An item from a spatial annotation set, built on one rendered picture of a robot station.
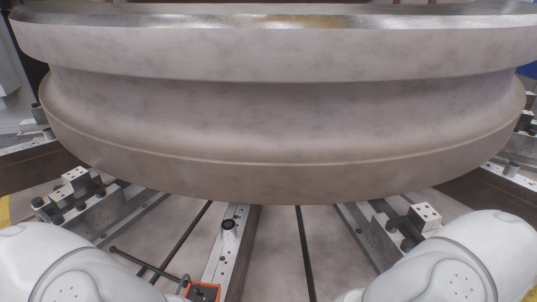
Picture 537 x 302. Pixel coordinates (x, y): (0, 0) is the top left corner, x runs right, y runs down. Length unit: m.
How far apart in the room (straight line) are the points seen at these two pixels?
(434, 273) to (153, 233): 1.98
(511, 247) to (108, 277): 0.58
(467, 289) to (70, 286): 0.48
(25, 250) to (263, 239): 1.65
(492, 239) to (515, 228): 0.06
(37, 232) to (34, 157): 2.50
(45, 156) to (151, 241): 1.36
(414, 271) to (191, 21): 1.05
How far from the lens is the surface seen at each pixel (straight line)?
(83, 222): 2.07
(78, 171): 2.11
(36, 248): 0.54
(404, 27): 1.23
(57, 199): 2.08
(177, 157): 1.44
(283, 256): 1.95
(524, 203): 2.59
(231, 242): 1.55
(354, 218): 2.18
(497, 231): 0.57
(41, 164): 3.09
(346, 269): 1.95
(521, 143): 3.43
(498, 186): 2.58
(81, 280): 0.43
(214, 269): 1.47
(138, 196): 2.36
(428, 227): 1.67
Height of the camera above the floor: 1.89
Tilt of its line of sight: 30 degrees down
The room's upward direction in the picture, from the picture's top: straight up
